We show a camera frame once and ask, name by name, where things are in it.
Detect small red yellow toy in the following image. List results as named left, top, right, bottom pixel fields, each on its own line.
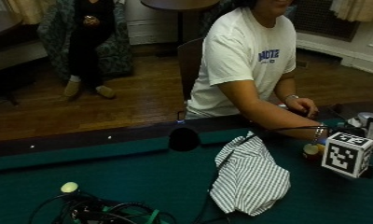
left=302, top=142, right=320, bottom=161

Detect grey white device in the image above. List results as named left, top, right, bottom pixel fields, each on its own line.
left=344, top=111, right=373, bottom=140

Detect white marker cube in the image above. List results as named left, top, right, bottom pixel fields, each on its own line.
left=320, top=132, right=373, bottom=179

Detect the person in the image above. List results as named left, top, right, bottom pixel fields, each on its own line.
left=183, top=0, right=328, bottom=142

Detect striped grey white cloth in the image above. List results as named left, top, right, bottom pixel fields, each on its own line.
left=209, top=131, right=291, bottom=217

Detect brown radiator grille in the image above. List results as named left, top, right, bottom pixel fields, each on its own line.
left=290, top=0, right=362, bottom=43

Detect black table pocket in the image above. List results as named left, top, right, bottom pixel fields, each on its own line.
left=167, top=126, right=202, bottom=153

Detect brown wooden chair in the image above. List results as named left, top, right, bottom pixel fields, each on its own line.
left=177, top=36, right=206, bottom=121

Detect cream curtain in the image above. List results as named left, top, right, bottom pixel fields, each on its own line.
left=4, top=0, right=57, bottom=26
left=328, top=0, right=373, bottom=23

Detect green patterned armchair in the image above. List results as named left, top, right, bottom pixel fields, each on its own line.
left=36, top=0, right=134, bottom=81

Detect pale round ball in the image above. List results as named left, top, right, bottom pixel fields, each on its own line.
left=60, top=181, right=80, bottom=194

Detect dark wooden side table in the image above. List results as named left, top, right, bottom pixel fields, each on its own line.
left=0, top=8, right=41, bottom=106

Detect silver beaded bracelet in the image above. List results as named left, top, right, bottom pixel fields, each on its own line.
left=312, top=122, right=326, bottom=143

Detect round wooden pedestal table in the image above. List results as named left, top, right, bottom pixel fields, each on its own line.
left=139, top=0, right=221, bottom=58

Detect bundle of black cables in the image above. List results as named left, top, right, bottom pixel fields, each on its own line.
left=26, top=189, right=178, bottom=224

